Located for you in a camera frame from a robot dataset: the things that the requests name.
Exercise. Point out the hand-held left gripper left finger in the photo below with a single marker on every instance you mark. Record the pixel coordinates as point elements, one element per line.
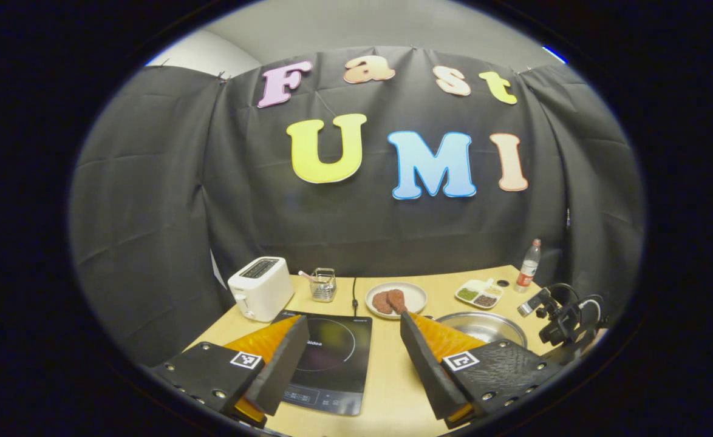
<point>283,370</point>

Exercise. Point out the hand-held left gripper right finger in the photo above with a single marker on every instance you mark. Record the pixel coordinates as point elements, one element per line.
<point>426,370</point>

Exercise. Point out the black induction cooktop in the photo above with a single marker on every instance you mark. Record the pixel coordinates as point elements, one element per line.
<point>338,346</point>

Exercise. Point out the stainless steel pot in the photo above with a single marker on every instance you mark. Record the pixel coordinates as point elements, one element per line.
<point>484,328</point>

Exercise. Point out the clear plastic water bottle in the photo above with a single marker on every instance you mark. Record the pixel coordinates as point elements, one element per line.
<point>527,270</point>

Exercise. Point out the round white plate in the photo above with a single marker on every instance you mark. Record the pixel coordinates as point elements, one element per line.
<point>416,297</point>

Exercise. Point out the brown meat piece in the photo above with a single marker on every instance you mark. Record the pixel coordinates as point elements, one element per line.
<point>381,303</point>
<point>397,300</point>

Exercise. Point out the small pile of soybeans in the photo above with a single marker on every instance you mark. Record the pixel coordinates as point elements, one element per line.
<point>493,290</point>

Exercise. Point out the white toaster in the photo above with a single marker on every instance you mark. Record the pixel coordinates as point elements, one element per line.
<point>262,291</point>

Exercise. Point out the pile of dark red beans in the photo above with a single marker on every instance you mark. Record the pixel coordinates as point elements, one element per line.
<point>484,300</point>

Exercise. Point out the pile of green beans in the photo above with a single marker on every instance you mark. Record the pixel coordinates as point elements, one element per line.
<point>467,294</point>

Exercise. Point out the pink straw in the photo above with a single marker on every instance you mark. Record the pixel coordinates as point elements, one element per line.
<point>305,275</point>

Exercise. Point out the white divided tray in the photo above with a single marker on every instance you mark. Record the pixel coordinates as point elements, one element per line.
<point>475,284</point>

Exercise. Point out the black backdrop cloth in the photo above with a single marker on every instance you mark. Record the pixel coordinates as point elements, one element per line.
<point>241,230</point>

